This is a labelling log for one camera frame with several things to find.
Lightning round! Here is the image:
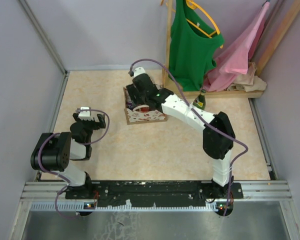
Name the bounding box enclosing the red cola can front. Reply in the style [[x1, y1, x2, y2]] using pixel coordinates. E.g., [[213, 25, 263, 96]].
[[133, 104, 150, 113]]

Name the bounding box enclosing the green glass bottle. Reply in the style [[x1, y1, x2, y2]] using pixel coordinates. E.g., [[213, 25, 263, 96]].
[[193, 89, 206, 110]]

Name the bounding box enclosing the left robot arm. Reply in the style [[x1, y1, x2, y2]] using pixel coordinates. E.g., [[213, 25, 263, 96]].
[[30, 107, 110, 199]]

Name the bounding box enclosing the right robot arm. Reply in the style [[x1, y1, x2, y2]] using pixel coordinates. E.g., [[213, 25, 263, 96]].
[[126, 73, 235, 199]]

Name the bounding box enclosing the canvas tote bag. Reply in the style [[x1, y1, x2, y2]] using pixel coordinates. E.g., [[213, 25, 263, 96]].
[[123, 87, 168, 125]]

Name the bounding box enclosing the purple soda can left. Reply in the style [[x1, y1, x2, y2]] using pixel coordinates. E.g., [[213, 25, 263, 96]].
[[125, 96, 134, 110]]

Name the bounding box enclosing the green tank top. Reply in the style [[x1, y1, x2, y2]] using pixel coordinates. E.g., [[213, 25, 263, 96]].
[[168, 0, 225, 92]]

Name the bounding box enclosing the wooden clothes rack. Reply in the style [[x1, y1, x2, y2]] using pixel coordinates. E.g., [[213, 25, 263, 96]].
[[162, 0, 300, 100]]

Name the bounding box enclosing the pink shirt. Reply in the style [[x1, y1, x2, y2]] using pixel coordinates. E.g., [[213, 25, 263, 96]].
[[203, 1, 270, 92]]

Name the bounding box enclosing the yellow clothes hanger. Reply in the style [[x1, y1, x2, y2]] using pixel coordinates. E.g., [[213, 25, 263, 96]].
[[160, 0, 224, 49]]

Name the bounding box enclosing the beige cloth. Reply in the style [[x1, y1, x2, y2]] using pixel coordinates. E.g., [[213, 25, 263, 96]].
[[226, 62, 267, 92]]

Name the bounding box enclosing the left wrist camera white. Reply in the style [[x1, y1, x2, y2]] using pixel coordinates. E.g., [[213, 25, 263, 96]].
[[76, 106, 93, 121]]

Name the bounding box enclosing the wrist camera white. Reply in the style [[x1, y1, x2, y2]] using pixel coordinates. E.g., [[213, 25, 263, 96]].
[[76, 106, 93, 121], [128, 67, 146, 78]]

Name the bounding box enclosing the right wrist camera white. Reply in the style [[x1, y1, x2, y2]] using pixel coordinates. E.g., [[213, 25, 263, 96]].
[[128, 67, 146, 78]]

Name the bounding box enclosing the white cable duct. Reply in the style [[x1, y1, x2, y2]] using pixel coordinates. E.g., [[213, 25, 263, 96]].
[[29, 201, 235, 213]]

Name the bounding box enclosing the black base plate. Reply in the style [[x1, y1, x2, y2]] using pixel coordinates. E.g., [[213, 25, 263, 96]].
[[65, 180, 243, 208]]

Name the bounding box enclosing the aluminium rail frame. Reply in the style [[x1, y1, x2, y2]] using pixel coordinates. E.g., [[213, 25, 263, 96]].
[[19, 181, 293, 201]]

